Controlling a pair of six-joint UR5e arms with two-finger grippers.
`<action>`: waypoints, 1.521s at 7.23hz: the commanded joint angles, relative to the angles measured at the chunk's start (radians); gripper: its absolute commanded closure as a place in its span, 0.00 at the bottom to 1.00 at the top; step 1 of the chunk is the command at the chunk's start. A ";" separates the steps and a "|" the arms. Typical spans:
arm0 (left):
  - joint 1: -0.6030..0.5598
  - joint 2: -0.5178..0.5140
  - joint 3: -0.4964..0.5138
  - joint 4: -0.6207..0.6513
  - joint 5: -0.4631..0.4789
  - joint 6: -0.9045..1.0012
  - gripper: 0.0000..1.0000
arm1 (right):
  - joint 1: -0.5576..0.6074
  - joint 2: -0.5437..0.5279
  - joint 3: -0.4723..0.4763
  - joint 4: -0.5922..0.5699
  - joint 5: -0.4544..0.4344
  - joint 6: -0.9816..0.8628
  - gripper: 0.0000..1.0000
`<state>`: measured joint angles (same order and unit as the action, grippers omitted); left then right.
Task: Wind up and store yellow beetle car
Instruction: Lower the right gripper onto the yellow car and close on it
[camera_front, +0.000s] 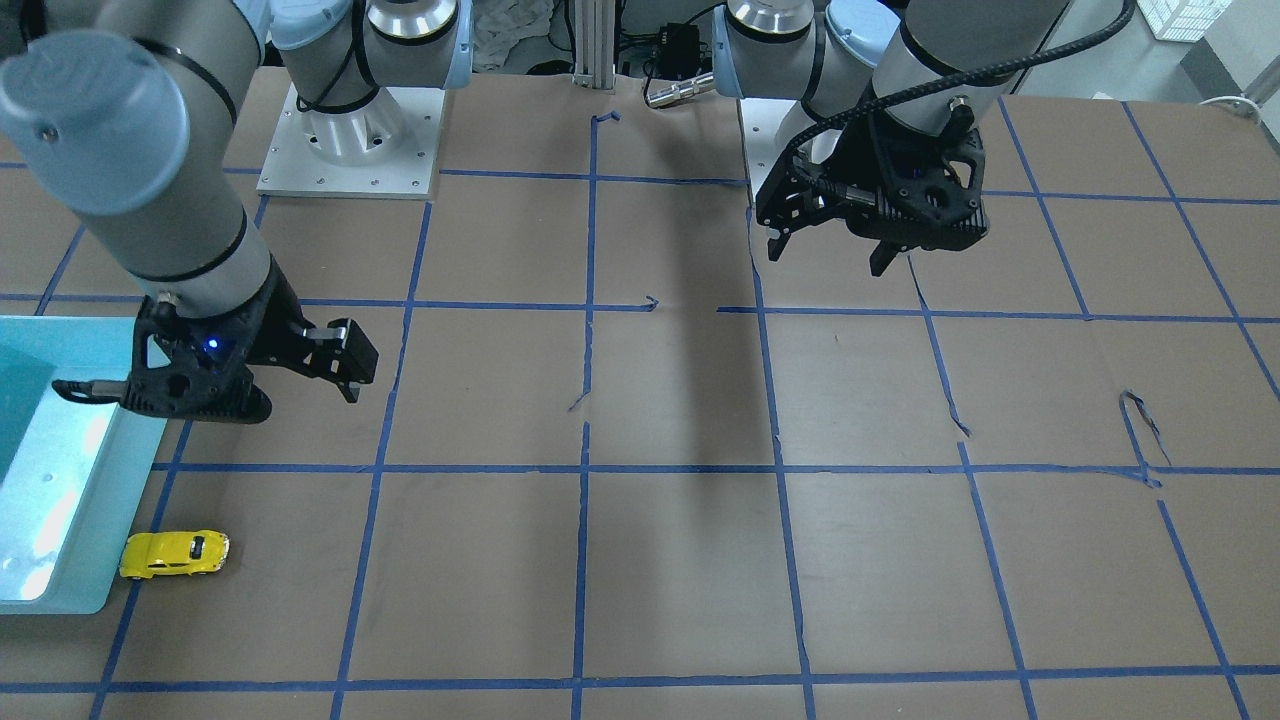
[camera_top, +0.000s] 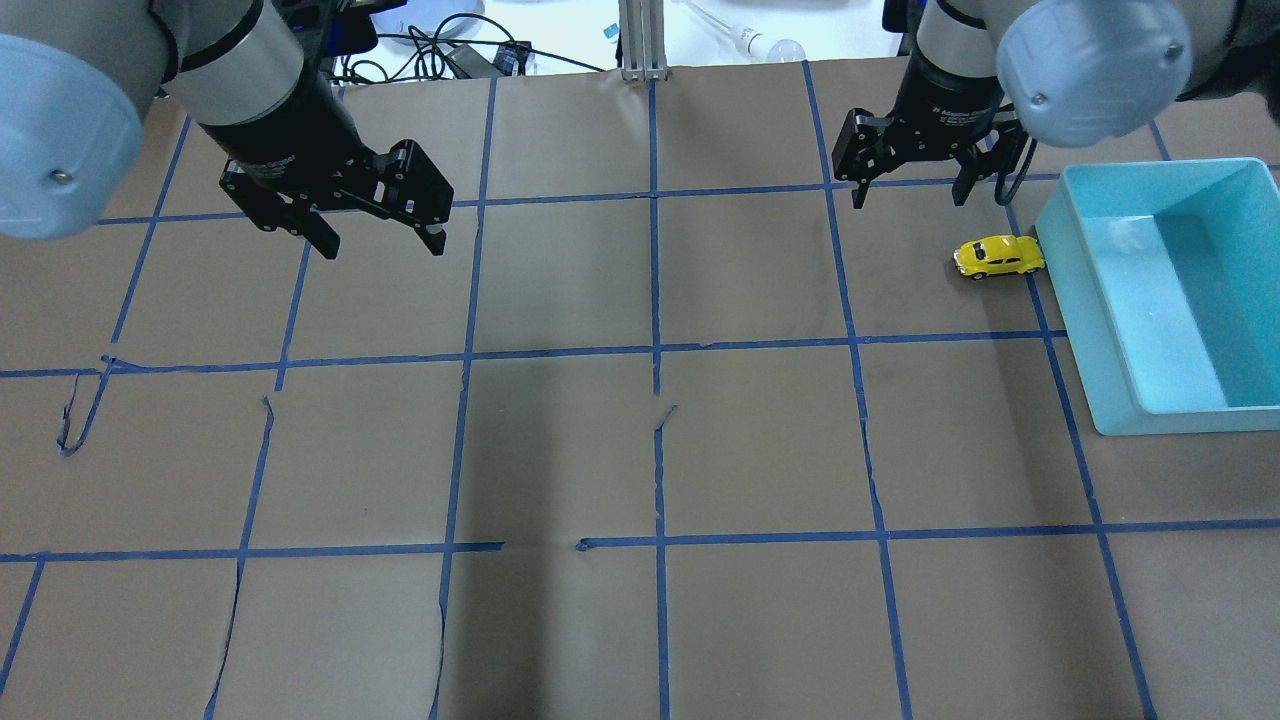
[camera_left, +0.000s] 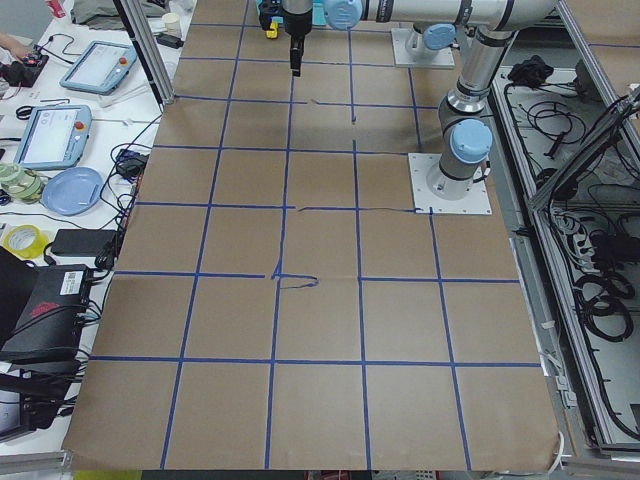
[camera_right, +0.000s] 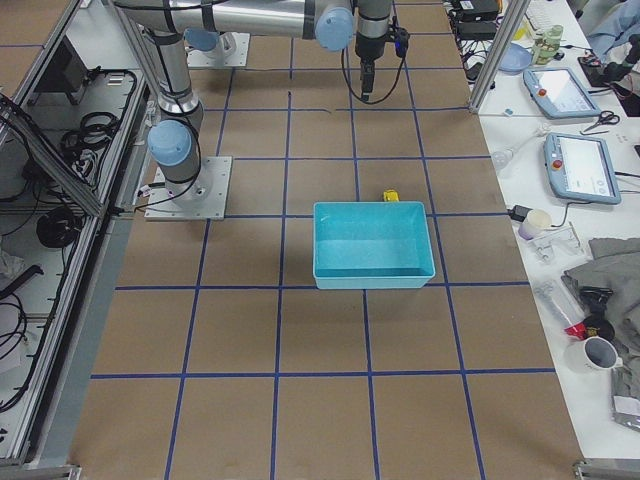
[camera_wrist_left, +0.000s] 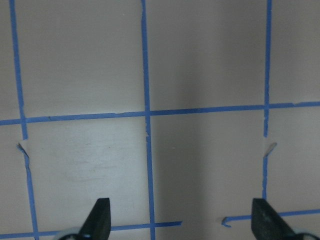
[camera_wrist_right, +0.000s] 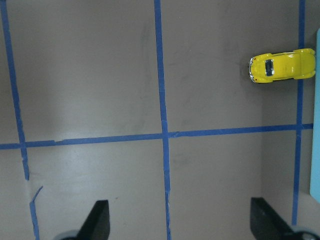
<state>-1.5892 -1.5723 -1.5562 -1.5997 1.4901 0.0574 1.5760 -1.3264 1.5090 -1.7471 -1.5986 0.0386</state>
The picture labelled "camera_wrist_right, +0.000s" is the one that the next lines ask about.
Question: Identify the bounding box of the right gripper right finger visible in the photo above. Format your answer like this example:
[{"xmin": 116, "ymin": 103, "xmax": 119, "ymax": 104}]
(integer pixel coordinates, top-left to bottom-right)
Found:
[{"xmin": 250, "ymin": 197, "xmax": 320, "ymax": 240}]

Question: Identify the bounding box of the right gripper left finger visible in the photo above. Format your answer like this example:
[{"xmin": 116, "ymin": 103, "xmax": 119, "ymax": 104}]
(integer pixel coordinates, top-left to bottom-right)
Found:
[{"xmin": 53, "ymin": 200, "xmax": 110, "ymax": 240}]

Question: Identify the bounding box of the yellow beetle toy car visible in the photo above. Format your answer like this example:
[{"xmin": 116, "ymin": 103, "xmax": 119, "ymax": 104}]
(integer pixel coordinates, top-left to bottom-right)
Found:
[{"xmin": 248, "ymin": 48, "xmax": 316, "ymax": 84}]

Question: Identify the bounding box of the teal plastic bin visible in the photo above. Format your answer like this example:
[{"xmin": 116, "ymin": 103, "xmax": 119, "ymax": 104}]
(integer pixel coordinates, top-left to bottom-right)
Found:
[{"xmin": 309, "ymin": 29, "xmax": 320, "ymax": 203}]

